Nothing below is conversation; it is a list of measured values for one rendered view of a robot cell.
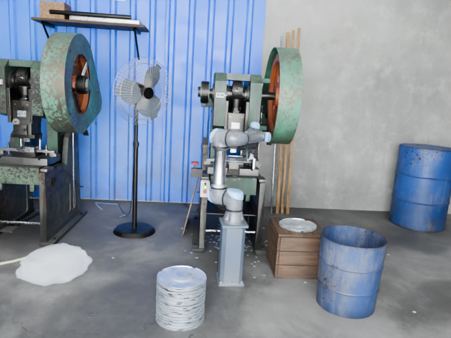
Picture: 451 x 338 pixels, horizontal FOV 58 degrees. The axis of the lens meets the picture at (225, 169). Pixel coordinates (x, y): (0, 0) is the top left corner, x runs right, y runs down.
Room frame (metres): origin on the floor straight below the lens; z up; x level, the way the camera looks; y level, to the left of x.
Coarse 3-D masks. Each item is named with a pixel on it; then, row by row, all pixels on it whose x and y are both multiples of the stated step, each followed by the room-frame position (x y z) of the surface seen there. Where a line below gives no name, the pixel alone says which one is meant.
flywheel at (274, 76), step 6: (276, 60) 3.64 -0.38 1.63; (276, 66) 3.72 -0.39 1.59; (270, 72) 3.86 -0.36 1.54; (276, 72) 3.78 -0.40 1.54; (270, 78) 3.84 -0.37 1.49; (276, 78) 3.76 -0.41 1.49; (270, 84) 3.86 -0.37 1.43; (276, 84) 3.74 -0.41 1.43; (270, 90) 3.87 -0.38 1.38; (276, 90) 3.53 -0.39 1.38; (276, 96) 3.50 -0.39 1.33; (270, 102) 3.86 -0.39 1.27; (276, 102) 3.52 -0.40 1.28; (270, 108) 3.85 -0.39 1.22; (276, 108) 3.64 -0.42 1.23; (270, 114) 3.82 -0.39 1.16; (276, 114) 3.62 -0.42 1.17; (270, 120) 3.77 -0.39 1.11; (270, 126) 3.70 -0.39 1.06; (270, 132) 3.61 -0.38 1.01
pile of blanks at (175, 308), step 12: (156, 288) 2.18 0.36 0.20; (168, 288) 2.09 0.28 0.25; (192, 288) 2.09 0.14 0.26; (204, 288) 2.18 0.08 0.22; (156, 300) 2.18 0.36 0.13; (168, 300) 2.09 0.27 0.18; (180, 300) 2.09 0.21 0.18; (192, 300) 2.11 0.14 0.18; (204, 300) 2.21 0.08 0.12; (156, 312) 2.16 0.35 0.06; (168, 312) 2.08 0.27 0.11; (180, 312) 2.08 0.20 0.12; (192, 312) 2.10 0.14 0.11; (204, 312) 2.22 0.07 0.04; (168, 324) 2.08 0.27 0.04; (180, 324) 2.07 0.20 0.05; (192, 324) 2.11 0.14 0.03
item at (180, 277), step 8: (160, 272) 2.26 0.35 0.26; (168, 272) 2.27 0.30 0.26; (176, 272) 2.26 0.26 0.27; (184, 272) 2.27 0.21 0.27; (192, 272) 2.29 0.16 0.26; (200, 272) 2.29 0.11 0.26; (160, 280) 2.16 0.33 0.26; (168, 280) 2.17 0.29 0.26; (176, 280) 2.16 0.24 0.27; (184, 280) 2.17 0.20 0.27; (192, 280) 2.18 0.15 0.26; (200, 280) 2.19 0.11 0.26; (176, 288) 2.08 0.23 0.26; (184, 288) 2.08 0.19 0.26
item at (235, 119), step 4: (228, 112) 3.55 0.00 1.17; (232, 112) 3.52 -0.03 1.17; (236, 112) 3.51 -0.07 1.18; (240, 112) 3.55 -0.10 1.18; (228, 116) 3.47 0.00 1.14; (232, 116) 3.47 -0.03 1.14; (236, 116) 3.47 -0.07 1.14; (240, 116) 3.47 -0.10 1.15; (244, 116) 3.48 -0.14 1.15; (228, 120) 3.47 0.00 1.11; (232, 120) 3.47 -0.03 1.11; (236, 120) 3.47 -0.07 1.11; (240, 120) 3.47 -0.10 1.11; (228, 124) 3.47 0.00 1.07; (232, 124) 3.47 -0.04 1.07; (236, 124) 3.47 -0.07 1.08; (240, 124) 3.47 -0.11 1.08; (228, 128) 3.47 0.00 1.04; (232, 128) 3.47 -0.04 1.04; (236, 128) 3.47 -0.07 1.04; (240, 128) 3.47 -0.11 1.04
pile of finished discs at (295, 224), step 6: (282, 222) 3.07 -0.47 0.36; (288, 222) 3.08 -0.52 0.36; (294, 222) 3.07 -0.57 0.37; (300, 222) 3.08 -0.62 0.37; (306, 222) 3.10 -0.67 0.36; (312, 222) 3.10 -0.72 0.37; (288, 228) 2.93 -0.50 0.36; (294, 228) 2.94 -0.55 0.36; (300, 228) 2.95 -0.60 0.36; (306, 228) 2.96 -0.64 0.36; (312, 228) 2.97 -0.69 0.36
